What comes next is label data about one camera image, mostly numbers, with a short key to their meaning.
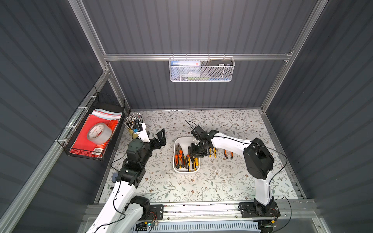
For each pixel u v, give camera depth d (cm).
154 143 64
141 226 72
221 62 87
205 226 77
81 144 68
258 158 53
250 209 73
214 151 94
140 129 60
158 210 74
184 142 98
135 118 91
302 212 74
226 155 93
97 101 83
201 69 87
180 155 89
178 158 91
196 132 74
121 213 43
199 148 78
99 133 68
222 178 85
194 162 89
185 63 89
